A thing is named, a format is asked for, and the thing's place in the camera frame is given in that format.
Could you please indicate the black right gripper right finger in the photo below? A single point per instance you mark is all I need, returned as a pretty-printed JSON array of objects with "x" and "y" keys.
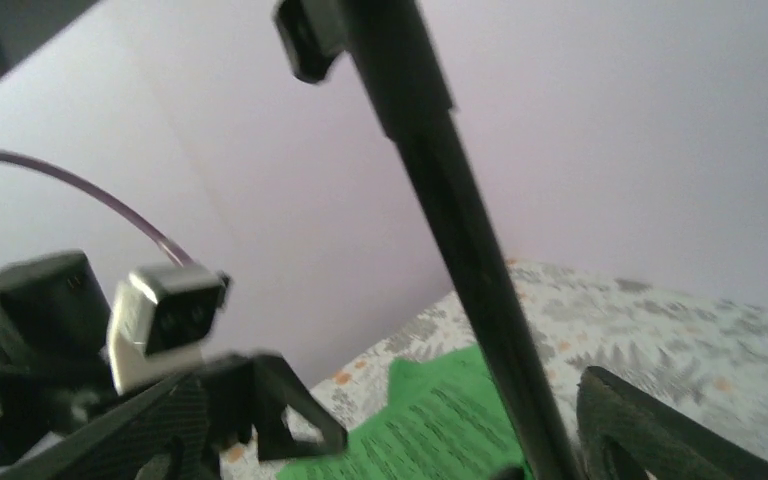
[{"x": 627, "y": 434}]

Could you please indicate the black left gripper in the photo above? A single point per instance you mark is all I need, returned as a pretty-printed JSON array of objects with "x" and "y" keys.
[{"x": 232, "y": 412}]

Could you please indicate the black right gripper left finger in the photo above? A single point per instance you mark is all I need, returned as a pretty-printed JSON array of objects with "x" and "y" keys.
[{"x": 170, "y": 418}]

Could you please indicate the green sheet music page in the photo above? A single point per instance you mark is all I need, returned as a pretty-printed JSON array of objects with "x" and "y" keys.
[{"x": 443, "y": 420}]

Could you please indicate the black music stand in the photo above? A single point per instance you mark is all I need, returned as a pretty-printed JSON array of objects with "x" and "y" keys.
[{"x": 391, "y": 50}]

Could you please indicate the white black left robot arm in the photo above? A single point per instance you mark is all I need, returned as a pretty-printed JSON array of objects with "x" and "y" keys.
[{"x": 91, "y": 389}]

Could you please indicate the floral patterned mat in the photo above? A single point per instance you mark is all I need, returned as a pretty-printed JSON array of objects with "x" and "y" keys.
[{"x": 707, "y": 359}]

